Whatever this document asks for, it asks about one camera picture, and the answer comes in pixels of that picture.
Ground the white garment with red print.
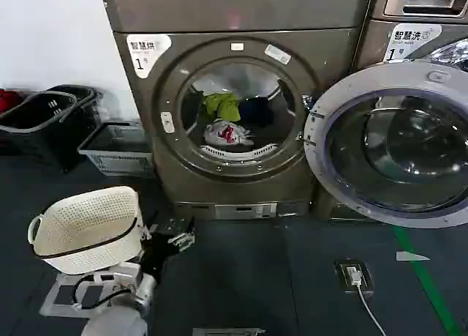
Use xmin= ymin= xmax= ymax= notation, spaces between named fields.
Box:
xmin=203 ymin=118 xmax=254 ymax=146

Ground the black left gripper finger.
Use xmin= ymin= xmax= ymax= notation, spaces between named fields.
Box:
xmin=168 ymin=232 xmax=196 ymax=257
xmin=159 ymin=214 xmax=197 ymax=236

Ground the white tape arrow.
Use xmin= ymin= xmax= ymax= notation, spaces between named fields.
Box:
xmin=395 ymin=250 xmax=431 ymax=262

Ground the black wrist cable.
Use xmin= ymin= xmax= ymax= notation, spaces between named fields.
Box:
xmin=70 ymin=279 xmax=133 ymax=310

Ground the round glass dryer door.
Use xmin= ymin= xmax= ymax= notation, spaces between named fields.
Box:
xmin=303 ymin=62 xmax=468 ymax=229

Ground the white power cable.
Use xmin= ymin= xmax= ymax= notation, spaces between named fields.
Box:
xmin=355 ymin=283 xmax=389 ymax=336

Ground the dark blue garment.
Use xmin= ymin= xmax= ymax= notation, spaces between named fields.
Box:
xmin=239 ymin=96 xmax=276 ymax=127

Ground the white plug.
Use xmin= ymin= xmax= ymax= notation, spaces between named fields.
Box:
xmin=346 ymin=265 xmax=363 ymax=287

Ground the black floor socket box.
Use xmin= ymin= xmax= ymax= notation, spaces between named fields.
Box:
xmin=333 ymin=258 xmax=375 ymax=296

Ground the grey washing machine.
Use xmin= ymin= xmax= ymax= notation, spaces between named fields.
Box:
xmin=314 ymin=0 xmax=468 ymax=224

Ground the grey slatted crate basket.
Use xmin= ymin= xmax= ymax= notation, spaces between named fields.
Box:
xmin=77 ymin=120 xmax=156 ymax=179

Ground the grey front-load dryer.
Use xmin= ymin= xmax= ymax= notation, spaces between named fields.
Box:
xmin=97 ymin=0 xmax=374 ymax=220

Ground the red cloth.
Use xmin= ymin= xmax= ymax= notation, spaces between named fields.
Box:
xmin=0 ymin=88 xmax=20 ymax=113

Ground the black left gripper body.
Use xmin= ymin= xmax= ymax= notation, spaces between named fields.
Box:
xmin=140 ymin=231 xmax=178 ymax=283

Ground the green garment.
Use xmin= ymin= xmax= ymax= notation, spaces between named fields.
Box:
xmin=202 ymin=92 xmax=242 ymax=122

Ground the white perforated laundry basket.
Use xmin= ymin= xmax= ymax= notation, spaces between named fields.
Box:
xmin=28 ymin=185 xmax=146 ymax=275

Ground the green floor tape strip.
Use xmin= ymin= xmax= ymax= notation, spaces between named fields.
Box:
xmin=392 ymin=225 xmax=464 ymax=336

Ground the black plastic laundry basket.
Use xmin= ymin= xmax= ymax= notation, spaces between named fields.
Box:
xmin=0 ymin=91 xmax=80 ymax=158
xmin=46 ymin=84 xmax=105 ymax=173

